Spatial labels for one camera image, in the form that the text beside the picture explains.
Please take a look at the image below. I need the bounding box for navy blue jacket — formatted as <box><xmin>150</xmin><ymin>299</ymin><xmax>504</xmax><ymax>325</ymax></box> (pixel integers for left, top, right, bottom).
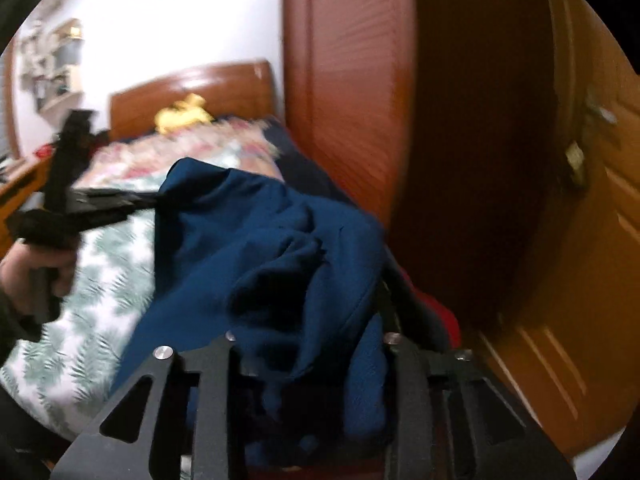
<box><xmin>115</xmin><ymin>158</ymin><xmax>387</xmax><ymax>466</ymax></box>

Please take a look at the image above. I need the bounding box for person's left hand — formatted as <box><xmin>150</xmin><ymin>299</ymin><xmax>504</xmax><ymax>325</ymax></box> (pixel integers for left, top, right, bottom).
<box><xmin>1</xmin><ymin>238</ymin><xmax>79</xmax><ymax>315</ymax></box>

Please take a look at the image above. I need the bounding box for long wooden desk cabinet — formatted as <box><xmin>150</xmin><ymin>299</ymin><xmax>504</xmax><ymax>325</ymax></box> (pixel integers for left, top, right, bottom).
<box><xmin>0</xmin><ymin>156</ymin><xmax>51</xmax><ymax>256</ymax></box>

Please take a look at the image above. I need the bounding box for floral bed quilt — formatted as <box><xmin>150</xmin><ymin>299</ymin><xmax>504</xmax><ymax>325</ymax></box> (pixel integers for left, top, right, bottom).
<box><xmin>74</xmin><ymin>117</ymin><xmax>283</xmax><ymax>190</ymax></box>

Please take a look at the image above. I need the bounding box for red cloth item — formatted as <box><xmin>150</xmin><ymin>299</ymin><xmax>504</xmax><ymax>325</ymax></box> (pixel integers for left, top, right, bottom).
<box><xmin>399</xmin><ymin>268</ymin><xmax>462</xmax><ymax>349</ymax></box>

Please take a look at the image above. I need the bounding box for palm leaf print blanket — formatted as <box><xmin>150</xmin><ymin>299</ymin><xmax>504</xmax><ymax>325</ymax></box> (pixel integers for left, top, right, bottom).
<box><xmin>1</xmin><ymin>211</ymin><xmax>154</xmax><ymax>440</ymax></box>

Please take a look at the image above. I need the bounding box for yellow plush toy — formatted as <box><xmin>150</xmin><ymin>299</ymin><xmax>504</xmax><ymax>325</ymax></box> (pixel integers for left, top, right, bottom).
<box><xmin>154</xmin><ymin>93</ymin><xmax>214</xmax><ymax>134</ymax></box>

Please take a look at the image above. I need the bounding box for wooden room door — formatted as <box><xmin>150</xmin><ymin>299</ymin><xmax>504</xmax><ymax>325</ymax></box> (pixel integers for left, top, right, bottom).
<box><xmin>477</xmin><ymin>0</ymin><xmax>639</xmax><ymax>457</ymax></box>

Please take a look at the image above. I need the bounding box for wooden bed headboard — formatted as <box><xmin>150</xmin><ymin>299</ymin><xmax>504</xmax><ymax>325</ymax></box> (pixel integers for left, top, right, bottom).
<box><xmin>110</xmin><ymin>60</ymin><xmax>277</xmax><ymax>141</ymax></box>

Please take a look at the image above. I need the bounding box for louvered wooden wardrobe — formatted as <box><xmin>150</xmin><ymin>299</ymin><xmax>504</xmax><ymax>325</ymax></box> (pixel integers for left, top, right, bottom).
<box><xmin>282</xmin><ymin>0</ymin><xmax>556</xmax><ymax>323</ymax></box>

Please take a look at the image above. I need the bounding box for white wall shelf unit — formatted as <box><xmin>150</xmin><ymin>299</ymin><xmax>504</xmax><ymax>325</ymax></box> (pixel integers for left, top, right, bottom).
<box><xmin>20</xmin><ymin>18</ymin><xmax>84</xmax><ymax>115</ymax></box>

